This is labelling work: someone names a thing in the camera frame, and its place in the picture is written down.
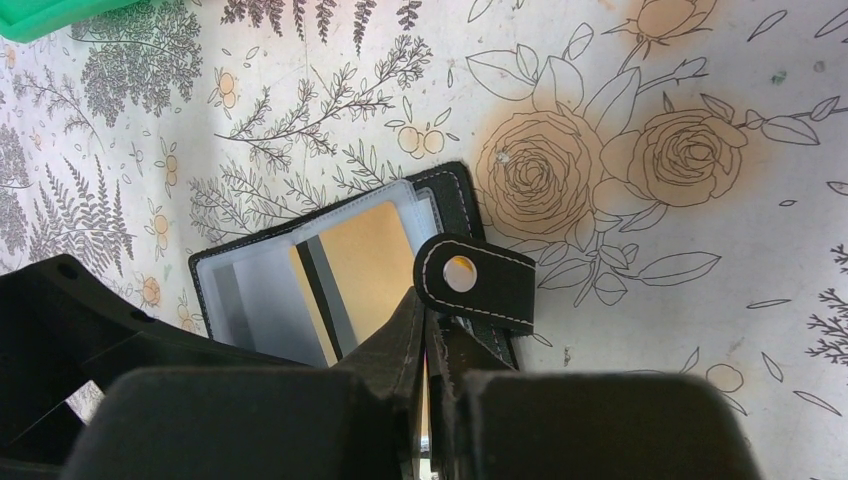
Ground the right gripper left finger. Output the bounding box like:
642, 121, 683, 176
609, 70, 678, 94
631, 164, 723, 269
61, 292, 425, 479

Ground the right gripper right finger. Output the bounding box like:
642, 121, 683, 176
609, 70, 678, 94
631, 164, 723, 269
424, 315, 761, 479

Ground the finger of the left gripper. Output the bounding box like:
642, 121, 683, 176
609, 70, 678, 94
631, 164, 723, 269
1, 255, 284, 479

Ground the black leather card holder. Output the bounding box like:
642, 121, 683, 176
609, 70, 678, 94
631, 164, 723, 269
189, 161, 536, 367

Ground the green plastic bin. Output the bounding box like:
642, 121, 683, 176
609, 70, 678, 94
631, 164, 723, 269
1, 0, 134, 43

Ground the floral table mat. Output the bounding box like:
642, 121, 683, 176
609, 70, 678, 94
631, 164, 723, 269
1, 1, 847, 479

